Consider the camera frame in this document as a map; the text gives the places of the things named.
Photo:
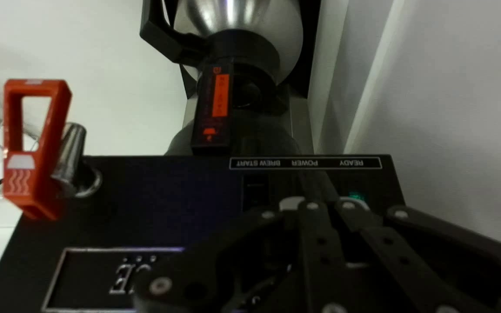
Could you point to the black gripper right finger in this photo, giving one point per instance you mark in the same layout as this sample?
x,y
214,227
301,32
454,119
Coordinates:
x,y
435,262

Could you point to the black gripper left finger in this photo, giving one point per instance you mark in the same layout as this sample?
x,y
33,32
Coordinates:
x,y
251,262

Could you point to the black coffee maker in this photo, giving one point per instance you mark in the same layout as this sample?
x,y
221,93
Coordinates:
x,y
157,203

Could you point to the stainless steel coffee carafe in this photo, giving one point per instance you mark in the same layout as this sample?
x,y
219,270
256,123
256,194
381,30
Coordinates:
x,y
233,15

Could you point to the metal hot water spout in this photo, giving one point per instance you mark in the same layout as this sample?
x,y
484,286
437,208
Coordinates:
x,y
73,157

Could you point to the red hot water tap lever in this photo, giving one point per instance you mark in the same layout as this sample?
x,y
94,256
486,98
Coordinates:
x,y
38,180

